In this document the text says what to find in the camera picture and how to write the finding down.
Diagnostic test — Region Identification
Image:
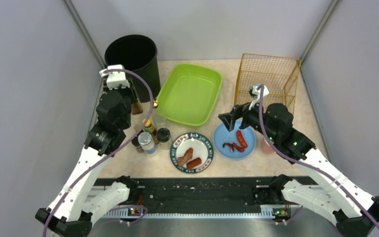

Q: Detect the gold wire rack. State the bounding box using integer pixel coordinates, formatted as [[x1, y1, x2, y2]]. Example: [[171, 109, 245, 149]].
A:
[[233, 53, 301, 114]]

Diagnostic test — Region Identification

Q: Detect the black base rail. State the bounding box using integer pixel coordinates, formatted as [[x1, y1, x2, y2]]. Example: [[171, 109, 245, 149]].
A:
[[93, 176, 321, 220]]

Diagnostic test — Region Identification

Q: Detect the black lid jar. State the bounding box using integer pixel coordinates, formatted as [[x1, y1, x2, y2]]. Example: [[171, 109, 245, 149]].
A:
[[156, 127, 172, 150]]

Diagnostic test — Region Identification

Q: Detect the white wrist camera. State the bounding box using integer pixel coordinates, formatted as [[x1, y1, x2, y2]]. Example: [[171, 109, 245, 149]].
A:
[[248, 83, 269, 110], [99, 64, 130, 90]]

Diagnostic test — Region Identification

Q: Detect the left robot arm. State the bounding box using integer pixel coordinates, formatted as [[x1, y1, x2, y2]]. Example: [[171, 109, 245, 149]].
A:
[[35, 87, 138, 237]]

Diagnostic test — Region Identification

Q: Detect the pink cup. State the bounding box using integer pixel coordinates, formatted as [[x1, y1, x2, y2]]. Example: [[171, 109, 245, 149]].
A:
[[261, 137, 275, 155]]

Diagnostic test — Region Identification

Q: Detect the black plastic trash bin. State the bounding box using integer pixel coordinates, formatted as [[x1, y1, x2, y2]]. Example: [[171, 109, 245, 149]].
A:
[[104, 35, 161, 98]]

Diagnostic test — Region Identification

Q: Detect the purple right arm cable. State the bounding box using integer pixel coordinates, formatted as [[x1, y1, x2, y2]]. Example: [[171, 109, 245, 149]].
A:
[[257, 86, 379, 237]]

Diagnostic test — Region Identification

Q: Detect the small dark spice bottle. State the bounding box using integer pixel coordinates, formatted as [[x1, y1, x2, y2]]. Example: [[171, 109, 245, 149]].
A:
[[131, 137, 144, 153]]

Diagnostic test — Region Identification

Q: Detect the clear glass bottle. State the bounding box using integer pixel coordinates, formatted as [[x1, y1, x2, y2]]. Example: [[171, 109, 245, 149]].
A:
[[152, 99, 167, 129]]

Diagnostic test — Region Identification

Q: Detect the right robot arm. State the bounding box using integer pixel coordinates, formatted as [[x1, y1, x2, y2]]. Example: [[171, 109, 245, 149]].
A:
[[219, 103, 379, 237]]

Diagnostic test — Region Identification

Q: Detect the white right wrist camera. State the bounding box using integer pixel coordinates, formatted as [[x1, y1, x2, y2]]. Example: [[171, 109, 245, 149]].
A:
[[248, 83, 269, 110]]

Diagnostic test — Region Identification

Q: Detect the red sausage on blue plate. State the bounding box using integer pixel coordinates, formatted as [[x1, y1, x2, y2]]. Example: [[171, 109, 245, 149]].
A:
[[236, 130, 248, 149]]

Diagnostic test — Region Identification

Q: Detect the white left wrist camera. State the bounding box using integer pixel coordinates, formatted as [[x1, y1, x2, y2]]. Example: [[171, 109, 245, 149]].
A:
[[99, 64, 130, 90]]

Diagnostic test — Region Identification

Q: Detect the glass bottle with brown sauce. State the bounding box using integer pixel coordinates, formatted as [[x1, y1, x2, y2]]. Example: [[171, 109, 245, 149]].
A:
[[131, 94, 144, 115]]

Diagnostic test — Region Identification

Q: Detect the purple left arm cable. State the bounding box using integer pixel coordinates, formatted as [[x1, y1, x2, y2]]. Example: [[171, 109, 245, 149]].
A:
[[42, 69, 154, 237]]

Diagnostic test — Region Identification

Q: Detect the brown meat piece left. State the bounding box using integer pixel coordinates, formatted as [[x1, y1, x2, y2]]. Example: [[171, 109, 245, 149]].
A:
[[177, 148, 193, 166]]

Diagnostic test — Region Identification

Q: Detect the white plate with green rim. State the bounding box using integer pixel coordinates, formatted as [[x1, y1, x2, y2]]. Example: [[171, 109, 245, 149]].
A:
[[169, 132, 215, 174]]

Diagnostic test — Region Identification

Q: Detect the green plastic basin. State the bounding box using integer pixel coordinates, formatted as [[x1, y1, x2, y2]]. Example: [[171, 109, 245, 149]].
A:
[[157, 63, 223, 127]]

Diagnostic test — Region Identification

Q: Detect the yellow cap sauce bottle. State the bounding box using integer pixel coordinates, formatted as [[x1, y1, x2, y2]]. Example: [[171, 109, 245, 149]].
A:
[[145, 119, 158, 144]]

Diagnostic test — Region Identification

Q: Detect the red sausage piece on plate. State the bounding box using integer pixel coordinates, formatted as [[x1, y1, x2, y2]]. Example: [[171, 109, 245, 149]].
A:
[[186, 158, 202, 170]]

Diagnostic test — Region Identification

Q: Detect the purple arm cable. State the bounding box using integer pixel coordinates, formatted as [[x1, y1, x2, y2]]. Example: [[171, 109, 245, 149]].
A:
[[42, 69, 154, 237], [257, 86, 379, 237]]

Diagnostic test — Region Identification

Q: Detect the blue plate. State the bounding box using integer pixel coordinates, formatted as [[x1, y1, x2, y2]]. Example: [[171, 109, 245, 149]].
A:
[[213, 120, 257, 160]]

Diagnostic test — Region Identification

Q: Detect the dark curled sausage strip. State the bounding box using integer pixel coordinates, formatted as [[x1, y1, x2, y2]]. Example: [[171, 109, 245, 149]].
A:
[[222, 143, 245, 153]]

